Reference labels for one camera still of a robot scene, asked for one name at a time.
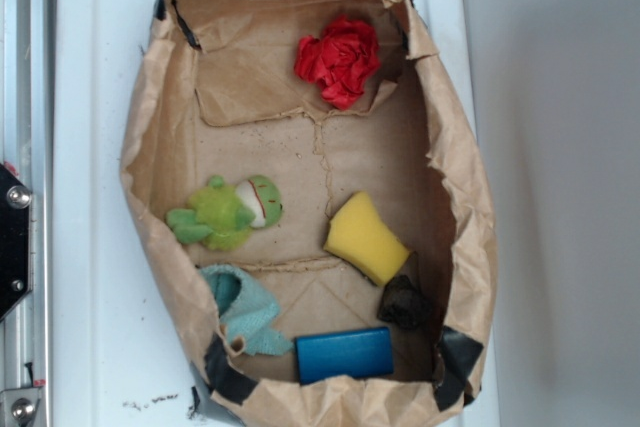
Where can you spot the red paper ball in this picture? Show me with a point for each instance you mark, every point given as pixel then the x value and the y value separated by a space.
pixel 340 61

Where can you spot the black bracket with bolts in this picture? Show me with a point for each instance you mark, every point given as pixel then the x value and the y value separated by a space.
pixel 15 254

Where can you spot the metal frame rail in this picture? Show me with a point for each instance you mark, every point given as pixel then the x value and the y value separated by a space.
pixel 27 61

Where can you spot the light blue cloth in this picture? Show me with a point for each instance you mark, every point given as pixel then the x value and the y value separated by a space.
pixel 246 311

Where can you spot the green frog plush toy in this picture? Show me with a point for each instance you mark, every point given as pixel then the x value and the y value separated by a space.
pixel 222 216

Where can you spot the brown paper lined box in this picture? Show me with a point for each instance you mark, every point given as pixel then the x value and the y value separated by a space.
pixel 217 95

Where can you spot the black crumpled lump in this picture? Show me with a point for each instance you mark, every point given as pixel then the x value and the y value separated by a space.
pixel 403 304

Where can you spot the yellow sponge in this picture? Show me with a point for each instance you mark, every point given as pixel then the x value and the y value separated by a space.
pixel 358 235

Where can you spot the blue rectangular block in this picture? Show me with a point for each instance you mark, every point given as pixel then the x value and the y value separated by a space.
pixel 357 353

